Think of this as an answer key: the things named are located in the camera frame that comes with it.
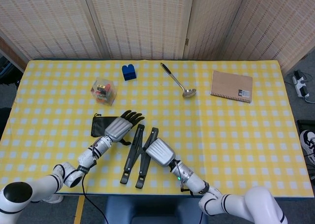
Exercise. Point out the clear box with toys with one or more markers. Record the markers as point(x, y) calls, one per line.
point(103, 91)

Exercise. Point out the black folding laptop stand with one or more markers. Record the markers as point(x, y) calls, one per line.
point(130, 160)

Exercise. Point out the brown spiral notebook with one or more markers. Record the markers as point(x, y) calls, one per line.
point(230, 86)

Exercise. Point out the white shoe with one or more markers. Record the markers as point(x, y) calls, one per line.
point(54, 199)

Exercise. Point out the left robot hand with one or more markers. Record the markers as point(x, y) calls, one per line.
point(118, 130)

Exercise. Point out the black bag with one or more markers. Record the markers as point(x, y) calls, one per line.
point(4, 120)

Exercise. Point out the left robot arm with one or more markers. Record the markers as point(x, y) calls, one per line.
point(86, 157)

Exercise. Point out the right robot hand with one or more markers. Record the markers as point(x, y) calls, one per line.
point(160, 152)

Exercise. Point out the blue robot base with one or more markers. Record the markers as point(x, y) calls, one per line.
point(155, 209)

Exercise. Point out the white power strip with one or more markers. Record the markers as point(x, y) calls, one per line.
point(300, 85)

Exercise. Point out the white and black sneaker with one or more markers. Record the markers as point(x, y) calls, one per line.
point(308, 145)

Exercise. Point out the beige woven folding screen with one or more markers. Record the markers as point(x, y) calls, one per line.
point(147, 24)

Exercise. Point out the blue building block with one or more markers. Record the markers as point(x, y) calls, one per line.
point(129, 73)

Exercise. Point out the yellow floor tape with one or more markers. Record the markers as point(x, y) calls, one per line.
point(79, 209)

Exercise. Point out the yellow checked tablecloth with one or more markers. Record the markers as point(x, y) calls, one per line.
point(233, 125)

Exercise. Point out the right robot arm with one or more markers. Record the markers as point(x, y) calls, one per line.
point(194, 182)

